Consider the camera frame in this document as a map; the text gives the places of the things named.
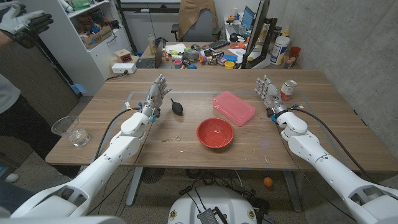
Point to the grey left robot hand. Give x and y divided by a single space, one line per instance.
154 95

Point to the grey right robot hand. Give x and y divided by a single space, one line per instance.
270 95

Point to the red white soup can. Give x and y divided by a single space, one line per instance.
288 90

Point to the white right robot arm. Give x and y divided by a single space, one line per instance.
335 174

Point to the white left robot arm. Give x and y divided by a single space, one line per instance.
93 174

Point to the person's bare forearm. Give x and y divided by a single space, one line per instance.
3 40

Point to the black rubber air blower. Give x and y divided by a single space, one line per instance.
177 108

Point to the pink plastic tray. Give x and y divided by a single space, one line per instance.
233 108

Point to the red bowl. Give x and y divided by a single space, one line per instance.
214 133

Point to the dark laptop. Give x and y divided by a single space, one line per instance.
147 63

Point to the pink teal cup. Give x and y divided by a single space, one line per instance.
177 64

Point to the wooden back desk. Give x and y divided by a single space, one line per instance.
149 56

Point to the white power box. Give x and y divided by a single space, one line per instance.
123 68

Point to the white canister blue label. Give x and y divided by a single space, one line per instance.
279 49

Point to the clear drink bottle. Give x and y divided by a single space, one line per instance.
152 45

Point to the small cardboard box red print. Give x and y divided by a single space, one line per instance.
123 56

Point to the yellow cup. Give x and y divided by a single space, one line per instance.
229 65

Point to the red cup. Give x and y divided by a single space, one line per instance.
295 50

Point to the grey tape roll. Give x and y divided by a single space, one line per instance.
191 55

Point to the black computer monitor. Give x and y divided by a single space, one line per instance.
256 31

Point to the black headphones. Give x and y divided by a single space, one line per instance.
236 38

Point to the white shelf unit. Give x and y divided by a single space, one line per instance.
93 59

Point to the black keyboard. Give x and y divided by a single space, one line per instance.
219 44

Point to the grey office chair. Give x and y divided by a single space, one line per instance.
200 29

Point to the blue box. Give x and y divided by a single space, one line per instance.
247 18

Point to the round black floor fan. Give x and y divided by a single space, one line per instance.
152 175

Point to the orange ball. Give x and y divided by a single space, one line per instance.
268 182

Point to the clear plastic cup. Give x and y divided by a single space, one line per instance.
73 132

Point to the grey table leg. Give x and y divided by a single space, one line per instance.
292 191
134 186

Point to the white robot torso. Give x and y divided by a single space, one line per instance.
214 199

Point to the black box on torso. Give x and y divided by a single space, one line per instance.
207 216

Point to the person in grey shirt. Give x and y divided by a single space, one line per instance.
18 124

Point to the black white glove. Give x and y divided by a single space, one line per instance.
21 23

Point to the white shoe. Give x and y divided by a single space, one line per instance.
12 178

